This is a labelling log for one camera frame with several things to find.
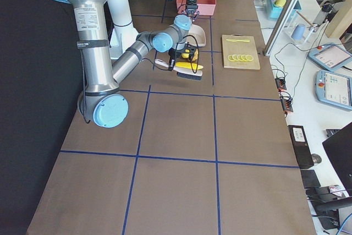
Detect aluminium frame post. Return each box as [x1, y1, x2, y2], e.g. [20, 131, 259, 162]
[263, 0, 298, 56]

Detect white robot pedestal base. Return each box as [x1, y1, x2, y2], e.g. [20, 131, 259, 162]
[101, 0, 140, 64]

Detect yellow corn cob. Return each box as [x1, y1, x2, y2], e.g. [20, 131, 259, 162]
[175, 62, 204, 71]

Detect far teach pendant tablet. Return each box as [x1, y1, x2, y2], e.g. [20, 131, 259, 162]
[308, 43, 351, 72]

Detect black box with label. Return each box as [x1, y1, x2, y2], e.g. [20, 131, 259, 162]
[288, 125, 314, 170]

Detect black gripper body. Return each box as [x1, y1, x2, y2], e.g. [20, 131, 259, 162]
[182, 0, 200, 17]
[168, 42, 198, 66]

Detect teal tray with blocks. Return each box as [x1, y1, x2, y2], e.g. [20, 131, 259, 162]
[265, 0, 288, 19]

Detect near teach pendant tablet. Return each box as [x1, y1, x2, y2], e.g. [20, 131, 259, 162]
[315, 70, 351, 111]

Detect beige hand brush black bristles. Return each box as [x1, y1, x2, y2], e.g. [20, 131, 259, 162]
[154, 59, 203, 80]

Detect yellow-green plastic knife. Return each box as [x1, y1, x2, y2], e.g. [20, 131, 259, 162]
[226, 39, 250, 43]

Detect pink plastic bin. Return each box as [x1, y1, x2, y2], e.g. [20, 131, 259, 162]
[176, 0, 217, 16]

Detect wooden cutting board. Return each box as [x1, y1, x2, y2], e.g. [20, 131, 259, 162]
[221, 35, 261, 70]

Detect beige plastic dustpan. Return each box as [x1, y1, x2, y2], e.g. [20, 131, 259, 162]
[186, 19, 206, 47]

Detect teach pendant tablet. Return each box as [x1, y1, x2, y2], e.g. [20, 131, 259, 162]
[308, 43, 351, 72]
[315, 70, 351, 111]

